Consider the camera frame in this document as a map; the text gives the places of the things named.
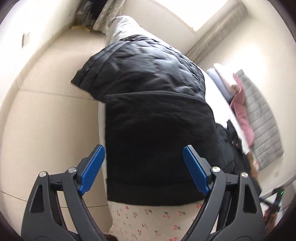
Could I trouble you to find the black quilted puffer jacket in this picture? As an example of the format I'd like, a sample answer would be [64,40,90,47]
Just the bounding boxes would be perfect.
[71,35,206,102]

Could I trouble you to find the brown garment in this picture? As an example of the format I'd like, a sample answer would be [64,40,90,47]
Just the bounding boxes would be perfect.
[246,152,259,181]

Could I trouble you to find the cherry print bed sheet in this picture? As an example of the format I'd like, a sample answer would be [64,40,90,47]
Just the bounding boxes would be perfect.
[105,16,250,240]

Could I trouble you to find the black long coat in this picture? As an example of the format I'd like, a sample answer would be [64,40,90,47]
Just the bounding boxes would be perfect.
[105,91,251,206]

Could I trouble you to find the grey curtain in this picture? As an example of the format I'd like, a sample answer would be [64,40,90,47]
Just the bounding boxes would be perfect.
[186,1,248,64]

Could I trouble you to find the grey padded headboard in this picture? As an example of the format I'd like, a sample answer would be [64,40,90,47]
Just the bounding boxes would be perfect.
[236,69,284,171]

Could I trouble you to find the folded white blue blankets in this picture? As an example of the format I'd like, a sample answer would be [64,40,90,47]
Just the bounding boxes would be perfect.
[206,63,240,103]

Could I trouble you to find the pink velvet pillow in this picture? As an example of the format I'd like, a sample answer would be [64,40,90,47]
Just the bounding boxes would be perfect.
[230,73,255,147]

